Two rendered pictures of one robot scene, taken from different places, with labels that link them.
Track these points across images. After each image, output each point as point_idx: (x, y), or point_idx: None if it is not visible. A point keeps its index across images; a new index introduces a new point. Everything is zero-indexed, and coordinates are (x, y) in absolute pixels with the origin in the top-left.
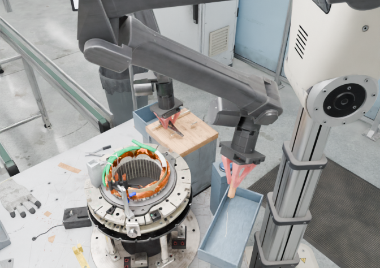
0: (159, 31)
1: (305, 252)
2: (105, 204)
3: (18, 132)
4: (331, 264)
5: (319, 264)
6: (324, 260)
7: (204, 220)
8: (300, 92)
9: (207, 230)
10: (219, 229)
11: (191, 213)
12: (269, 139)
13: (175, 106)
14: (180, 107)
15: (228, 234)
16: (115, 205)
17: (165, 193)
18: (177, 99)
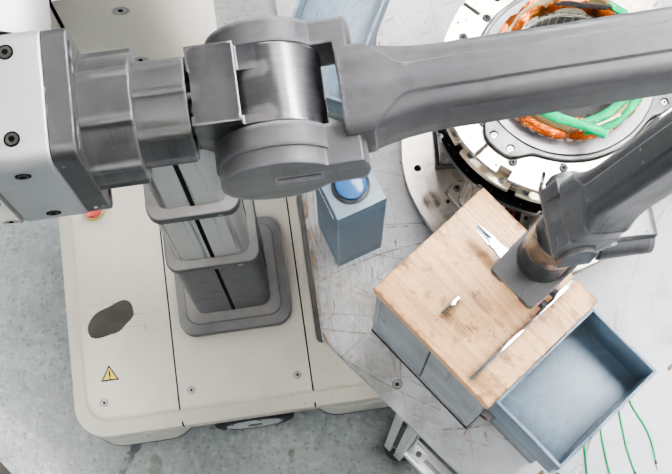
0: (597, 182)
1: (100, 398)
2: None
3: None
4: (14, 460)
5: (46, 458)
6: (30, 469)
7: (392, 209)
8: None
9: None
10: (365, 16)
11: (427, 214)
12: None
13: (514, 252)
14: (503, 406)
15: (345, 4)
16: None
17: (492, 28)
18: (512, 284)
